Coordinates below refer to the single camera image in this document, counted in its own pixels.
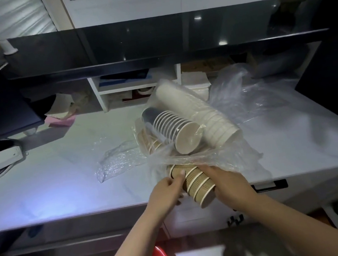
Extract black glossy bar counter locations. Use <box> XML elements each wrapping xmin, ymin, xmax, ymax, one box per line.
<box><xmin>0</xmin><ymin>0</ymin><xmax>334</xmax><ymax>92</ymax></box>

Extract person's left hand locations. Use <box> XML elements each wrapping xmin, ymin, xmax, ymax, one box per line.
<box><xmin>140</xmin><ymin>169</ymin><xmax>192</xmax><ymax>222</ymax></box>

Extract metal cabinet shelf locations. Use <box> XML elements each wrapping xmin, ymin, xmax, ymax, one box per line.
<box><xmin>3</xmin><ymin>224</ymin><xmax>168</xmax><ymax>256</ymax></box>

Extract clear plastic bag sheet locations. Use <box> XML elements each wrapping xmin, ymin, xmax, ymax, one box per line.
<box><xmin>204</xmin><ymin>55</ymin><xmax>302</xmax><ymax>129</ymax></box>

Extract small black cabinet latch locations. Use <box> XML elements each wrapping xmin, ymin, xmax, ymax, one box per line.
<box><xmin>226</xmin><ymin>214</ymin><xmax>246</xmax><ymax>228</ymax></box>

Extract person's right forearm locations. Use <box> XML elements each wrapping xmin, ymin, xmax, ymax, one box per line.
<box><xmin>234</xmin><ymin>181</ymin><xmax>338</xmax><ymax>256</ymax></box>

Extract person's right hand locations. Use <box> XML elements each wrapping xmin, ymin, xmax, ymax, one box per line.
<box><xmin>196</xmin><ymin>157</ymin><xmax>260</xmax><ymax>217</ymax></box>

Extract person's left forearm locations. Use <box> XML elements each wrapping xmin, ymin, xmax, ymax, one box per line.
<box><xmin>80</xmin><ymin>207</ymin><xmax>174</xmax><ymax>256</ymax></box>

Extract small white container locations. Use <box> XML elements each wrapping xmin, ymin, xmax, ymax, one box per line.
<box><xmin>1</xmin><ymin>37</ymin><xmax>20</xmax><ymax>57</ymax></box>

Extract pink paper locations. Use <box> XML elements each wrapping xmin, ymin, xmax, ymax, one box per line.
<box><xmin>43</xmin><ymin>112</ymin><xmax>75</xmax><ymax>131</ymax></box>

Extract blue folder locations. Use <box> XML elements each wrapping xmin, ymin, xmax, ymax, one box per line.
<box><xmin>97</xmin><ymin>69</ymin><xmax>150</xmax><ymax>88</ymax></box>

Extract stack of striped paper cups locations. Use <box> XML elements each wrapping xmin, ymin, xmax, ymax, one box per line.
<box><xmin>140</xmin><ymin>99</ymin><xmax>207</xmax><ymax>161</ymax></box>

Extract black cup dispenser rack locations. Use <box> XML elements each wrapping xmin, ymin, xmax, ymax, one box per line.
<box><xmin>287</xmin><ymin>29</ymin><xmax>338</xmax><ymax>149</ymax></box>

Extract clear bubble wrap sheet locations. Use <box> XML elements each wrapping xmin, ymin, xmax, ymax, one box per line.
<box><xmin>90</xmin><ymin>138</ymin><xmax>151</xmax><ymax>185</ymax></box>

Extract black drawer handle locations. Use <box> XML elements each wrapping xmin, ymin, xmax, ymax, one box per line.
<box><xmin>251</xmin><ymin>179</ymin><xmax>289</xmax><ymax>195</ymax></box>

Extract white tape roll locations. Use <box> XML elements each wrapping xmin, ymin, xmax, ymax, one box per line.
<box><xmin>136</xmin><ymin>85</ymin><xmax>156</xmax><ymax>97</ymax></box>

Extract white shelf unit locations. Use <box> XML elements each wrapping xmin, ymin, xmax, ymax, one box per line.
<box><xmin>87</xmin><ymin>63</ymin><xmax>187</xmax><ymax>115</ymax></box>

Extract stack of white paper cups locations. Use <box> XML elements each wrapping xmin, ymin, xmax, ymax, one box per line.
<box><xmin>153</xmin><ymin>71</ymin><xmax>245</xmax><ymax>157</ymax></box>

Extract wrapped white napkin packet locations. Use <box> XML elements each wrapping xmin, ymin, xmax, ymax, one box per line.
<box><xmin>181</xmin><ymin>68</ymin><xmax>215</xmax><ymax>104</ymax></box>

